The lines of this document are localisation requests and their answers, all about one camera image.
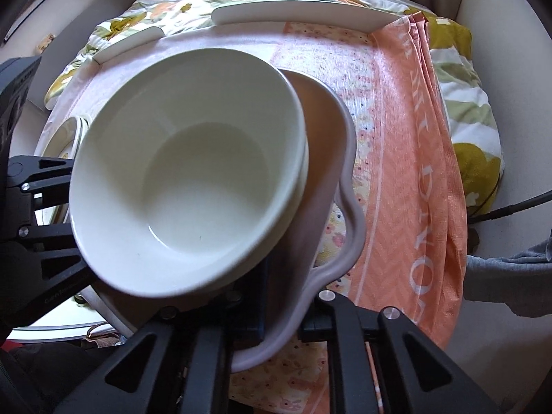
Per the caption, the white table edge rail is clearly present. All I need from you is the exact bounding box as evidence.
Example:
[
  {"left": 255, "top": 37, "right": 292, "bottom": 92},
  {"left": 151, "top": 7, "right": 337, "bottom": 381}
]
[
  {"left": 211, "top": 0, "right": 405, "bottom": 34},
  {"left": 92, "top": 26, "right": 167, "bottom": 67}
]

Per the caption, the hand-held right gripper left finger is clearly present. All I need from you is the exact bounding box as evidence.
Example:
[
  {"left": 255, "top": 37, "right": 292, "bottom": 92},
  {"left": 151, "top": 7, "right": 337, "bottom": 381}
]
[{"left": 52, "top": 262, "right": 272, "bottom": 414}]

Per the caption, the brown bag strap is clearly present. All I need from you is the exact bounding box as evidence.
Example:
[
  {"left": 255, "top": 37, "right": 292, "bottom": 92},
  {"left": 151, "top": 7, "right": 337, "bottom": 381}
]
[{"left": 84, "top": 321, "right": 128, "bottom": 350}]

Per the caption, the white side table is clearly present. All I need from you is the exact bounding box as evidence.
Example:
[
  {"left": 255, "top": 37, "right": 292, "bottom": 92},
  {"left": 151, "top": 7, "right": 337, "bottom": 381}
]
[{"left": 9, "top": 302, "right": 126, "bottom": 343}]

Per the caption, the grey headboard panel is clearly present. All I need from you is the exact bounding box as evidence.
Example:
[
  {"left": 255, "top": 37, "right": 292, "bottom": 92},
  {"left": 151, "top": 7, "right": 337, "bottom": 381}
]
[{"left": 26, "top": 0, "right": 141, "bottom": 113}]

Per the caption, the black ribbed box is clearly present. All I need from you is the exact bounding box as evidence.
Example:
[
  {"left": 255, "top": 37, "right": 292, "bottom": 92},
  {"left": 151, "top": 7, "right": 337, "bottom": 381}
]
[{"left": 0, "top": 57, "right": 42, "bottom": 156}]

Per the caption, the pink wavy-rim bowl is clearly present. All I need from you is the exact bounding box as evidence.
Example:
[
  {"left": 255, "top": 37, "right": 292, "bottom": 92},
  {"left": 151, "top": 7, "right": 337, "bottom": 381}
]
[{"left": 92, "top": 69, "right": 366, "bottom": 374}]

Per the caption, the floral quilted blanket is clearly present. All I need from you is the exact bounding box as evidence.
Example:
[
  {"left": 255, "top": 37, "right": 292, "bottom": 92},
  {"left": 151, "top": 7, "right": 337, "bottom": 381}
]
[{"left": 43, "top": 0, "right": 505, "bottom": 221}]

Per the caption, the small duck print plate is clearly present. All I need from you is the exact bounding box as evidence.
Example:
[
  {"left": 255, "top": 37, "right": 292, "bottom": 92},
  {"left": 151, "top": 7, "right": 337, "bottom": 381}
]
[{"left": 40, "top": 116, "right": 87, "bottom": 226}]

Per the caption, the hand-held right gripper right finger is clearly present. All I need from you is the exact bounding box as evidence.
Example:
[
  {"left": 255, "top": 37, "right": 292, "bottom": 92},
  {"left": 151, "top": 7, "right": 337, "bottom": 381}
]
[{"left": 299, "top": 291, "right": 501, "bottom": 414}]

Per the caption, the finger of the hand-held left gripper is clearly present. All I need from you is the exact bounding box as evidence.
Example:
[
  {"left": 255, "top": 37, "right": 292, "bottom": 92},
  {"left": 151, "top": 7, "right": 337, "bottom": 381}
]
[
  {"left": 0, "top": 154, "right": 77, "bottom": 230},
  {"left": 0, "top": 223, "right": 90, "bottom": 269}
]

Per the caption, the black cable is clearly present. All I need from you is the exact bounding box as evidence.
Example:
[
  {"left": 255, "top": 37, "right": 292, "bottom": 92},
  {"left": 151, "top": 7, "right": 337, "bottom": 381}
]
[{"left": 468, "top": 190, "right": 552, "bottom": 226}]

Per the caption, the orange floral tablecloth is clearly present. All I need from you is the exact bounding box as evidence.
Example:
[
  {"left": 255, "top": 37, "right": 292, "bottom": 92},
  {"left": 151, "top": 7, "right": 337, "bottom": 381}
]
[{"left": 32, "top": 19, "right": 469, "bottom": 414}]

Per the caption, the white ribbed bowl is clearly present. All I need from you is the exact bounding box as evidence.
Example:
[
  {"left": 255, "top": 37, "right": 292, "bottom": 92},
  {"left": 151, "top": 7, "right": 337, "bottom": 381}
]
[{"left": 68, "top": 47, "right": 308, "bottom": 297}]

